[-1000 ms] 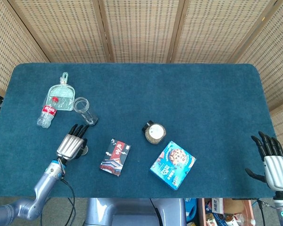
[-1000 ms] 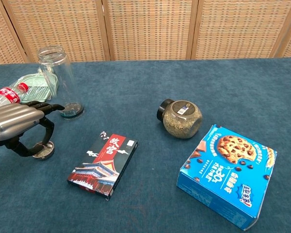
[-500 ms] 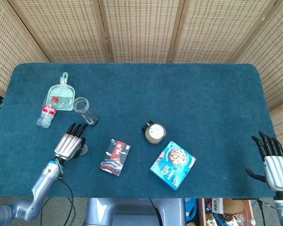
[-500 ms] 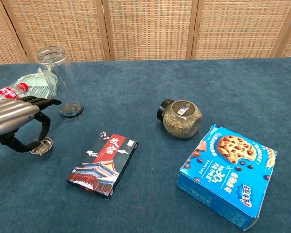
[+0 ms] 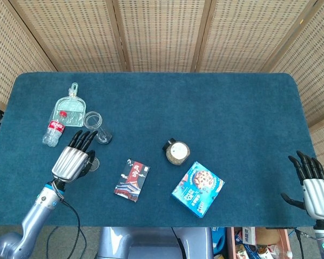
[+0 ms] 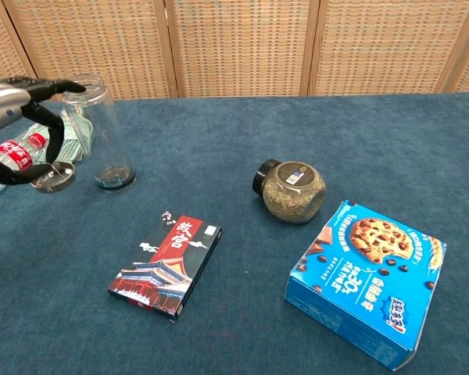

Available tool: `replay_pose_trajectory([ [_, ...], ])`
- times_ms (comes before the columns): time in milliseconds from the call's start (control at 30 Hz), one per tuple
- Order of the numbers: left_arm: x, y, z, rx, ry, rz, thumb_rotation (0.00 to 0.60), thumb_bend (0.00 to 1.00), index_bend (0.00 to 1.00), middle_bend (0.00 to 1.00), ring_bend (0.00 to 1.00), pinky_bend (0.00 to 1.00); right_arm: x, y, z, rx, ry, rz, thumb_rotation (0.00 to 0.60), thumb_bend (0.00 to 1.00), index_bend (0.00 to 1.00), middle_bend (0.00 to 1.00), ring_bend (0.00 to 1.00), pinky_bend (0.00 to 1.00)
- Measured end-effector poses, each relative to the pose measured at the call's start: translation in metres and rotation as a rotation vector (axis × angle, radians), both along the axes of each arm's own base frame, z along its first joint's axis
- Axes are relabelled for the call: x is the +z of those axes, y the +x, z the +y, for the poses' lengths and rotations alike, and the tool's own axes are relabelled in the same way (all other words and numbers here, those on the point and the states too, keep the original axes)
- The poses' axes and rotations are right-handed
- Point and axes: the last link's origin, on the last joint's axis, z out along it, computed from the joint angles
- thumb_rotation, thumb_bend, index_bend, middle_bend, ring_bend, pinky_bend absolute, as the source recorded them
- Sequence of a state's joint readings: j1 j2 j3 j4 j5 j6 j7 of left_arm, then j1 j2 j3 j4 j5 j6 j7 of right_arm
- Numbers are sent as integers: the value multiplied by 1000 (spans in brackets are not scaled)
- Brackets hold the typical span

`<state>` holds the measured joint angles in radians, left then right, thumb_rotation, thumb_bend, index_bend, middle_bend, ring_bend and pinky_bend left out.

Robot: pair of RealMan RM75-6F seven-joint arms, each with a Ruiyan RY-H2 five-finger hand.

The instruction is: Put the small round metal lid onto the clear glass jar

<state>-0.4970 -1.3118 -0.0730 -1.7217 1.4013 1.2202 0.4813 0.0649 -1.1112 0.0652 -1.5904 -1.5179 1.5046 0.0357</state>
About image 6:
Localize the blue plush table cloth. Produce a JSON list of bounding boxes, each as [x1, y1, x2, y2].
[[0, 91, 469, 375]]

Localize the blue chocolate cookie box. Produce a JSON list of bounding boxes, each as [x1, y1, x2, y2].
[[284, 199, 448, 373]]

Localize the black red palace print box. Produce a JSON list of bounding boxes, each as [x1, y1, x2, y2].
[[107, 212, 224, 323]]

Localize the cola plastic bottle red label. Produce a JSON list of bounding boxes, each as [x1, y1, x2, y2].
[[0, 131, 49, 197]]

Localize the small round metal lid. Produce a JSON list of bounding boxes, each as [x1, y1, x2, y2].
[[30, 161, 77, 195]]

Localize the clear glass tumbler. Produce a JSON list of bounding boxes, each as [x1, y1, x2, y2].
[[61, 73, 138, 195]]

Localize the round glass jar black lid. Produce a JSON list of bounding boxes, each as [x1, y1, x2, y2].
[[251, 158, 328, 224]]

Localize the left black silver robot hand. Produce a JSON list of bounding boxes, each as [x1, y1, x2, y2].
[[0, 76, 88, 187]]

